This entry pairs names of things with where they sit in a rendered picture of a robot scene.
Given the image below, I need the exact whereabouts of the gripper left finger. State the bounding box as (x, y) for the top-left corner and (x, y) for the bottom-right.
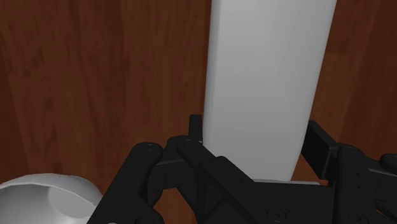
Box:
(86, 114), (295, 224)

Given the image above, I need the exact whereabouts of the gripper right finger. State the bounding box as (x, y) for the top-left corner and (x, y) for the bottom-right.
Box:
(300, 120), (397, 224)

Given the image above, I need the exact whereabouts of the white bowl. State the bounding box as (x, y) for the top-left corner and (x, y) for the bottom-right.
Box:
(0, 172), (104, 224)

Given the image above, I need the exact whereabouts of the tall white cylinder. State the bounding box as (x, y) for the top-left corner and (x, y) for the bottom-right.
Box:
(202, 0), (338, 183)

